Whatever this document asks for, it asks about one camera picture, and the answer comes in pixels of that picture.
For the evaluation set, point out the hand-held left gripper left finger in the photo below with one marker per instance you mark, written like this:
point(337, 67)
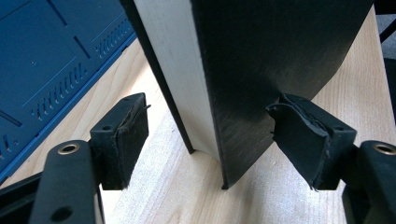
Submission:
point(121, 146)

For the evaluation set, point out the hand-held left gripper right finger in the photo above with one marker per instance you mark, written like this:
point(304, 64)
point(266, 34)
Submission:
point(311, 143)

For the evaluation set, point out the black book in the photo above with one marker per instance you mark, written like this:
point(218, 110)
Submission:
point(280, 46)

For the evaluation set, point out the blue plastic file rack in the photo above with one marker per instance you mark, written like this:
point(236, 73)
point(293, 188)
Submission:
point(46, 62)

